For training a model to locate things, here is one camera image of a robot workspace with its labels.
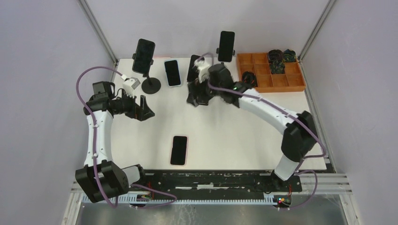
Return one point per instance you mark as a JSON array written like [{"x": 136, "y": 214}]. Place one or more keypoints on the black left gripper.
[{"x": 141, "y": 112}]

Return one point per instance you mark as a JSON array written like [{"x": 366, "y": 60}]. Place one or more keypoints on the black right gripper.
[{"x": 195, "y": 87}]

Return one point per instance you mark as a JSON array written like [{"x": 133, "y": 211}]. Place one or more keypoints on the pink case phone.
[{"x": 179, "y": 150}]

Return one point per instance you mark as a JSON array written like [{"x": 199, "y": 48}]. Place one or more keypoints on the tall black phone stand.
[
  {"x": 225, "y": 54},
  {"x": 150, "y": 85}
]

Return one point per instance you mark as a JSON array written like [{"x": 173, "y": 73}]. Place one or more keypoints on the black phone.
[
  {"x": 227, "y": 39},
  {"x": 192, "y": 74},
  {"x": 143, "y": 56}
]

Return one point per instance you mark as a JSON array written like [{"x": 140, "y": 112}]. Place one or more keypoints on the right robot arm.
[{"x": 298, "y": 129}]

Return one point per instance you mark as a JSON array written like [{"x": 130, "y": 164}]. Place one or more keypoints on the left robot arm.
[{"x": 100, "y": 178}]

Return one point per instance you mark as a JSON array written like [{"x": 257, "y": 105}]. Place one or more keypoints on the black phone on round stand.
[{"x": 192, "y": 74}]

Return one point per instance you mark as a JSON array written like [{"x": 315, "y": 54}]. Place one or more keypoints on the white case phone lying flat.
[{"x": 172, "y": 73}]

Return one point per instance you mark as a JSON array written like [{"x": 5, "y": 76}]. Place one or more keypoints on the black phone on tall stand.
[{"x": 143, "y": 56}]

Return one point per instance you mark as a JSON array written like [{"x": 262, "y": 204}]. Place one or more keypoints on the wooden compartment tray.
[{"x": 256, "y": 70}]

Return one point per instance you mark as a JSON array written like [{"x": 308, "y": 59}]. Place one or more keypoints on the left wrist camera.
[{"x": 130, "y": 84}]

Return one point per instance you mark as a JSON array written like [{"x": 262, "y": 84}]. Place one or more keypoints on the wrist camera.
[
  {"x": 130, "y": 84},
  {"x": 202, "y": 69}
]

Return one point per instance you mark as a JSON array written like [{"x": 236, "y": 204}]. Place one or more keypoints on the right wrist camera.
[{"x": 202, "y": 69}]

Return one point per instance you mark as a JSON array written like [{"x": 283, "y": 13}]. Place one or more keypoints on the white slotted cable duct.
[{"x": 266, "y": 200}]

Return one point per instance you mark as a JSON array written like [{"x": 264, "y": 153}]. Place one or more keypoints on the black mounting base plate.
[{"x": 217, "y": 184}]

